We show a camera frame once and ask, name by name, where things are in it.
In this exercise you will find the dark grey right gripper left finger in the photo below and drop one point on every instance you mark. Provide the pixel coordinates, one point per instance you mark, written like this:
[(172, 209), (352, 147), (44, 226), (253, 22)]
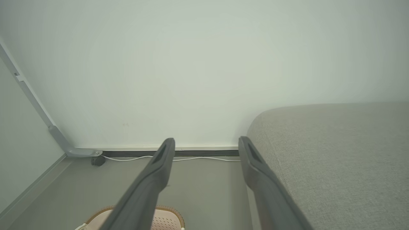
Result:
[(143, 191)]

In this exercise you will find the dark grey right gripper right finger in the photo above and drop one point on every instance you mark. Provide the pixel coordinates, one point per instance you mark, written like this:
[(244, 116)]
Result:
[(268, 198)]

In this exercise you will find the dark baseboard strip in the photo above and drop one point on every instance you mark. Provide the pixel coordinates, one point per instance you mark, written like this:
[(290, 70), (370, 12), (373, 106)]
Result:
[(207, 153)]

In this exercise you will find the grey fabric sofa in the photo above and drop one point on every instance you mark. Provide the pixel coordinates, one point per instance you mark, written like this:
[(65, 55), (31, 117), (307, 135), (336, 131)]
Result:
[(345, 166)]

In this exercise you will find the cream plastic laundry basket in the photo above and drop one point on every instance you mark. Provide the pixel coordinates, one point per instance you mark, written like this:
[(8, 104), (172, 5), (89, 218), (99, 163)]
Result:
[(166, 221)]

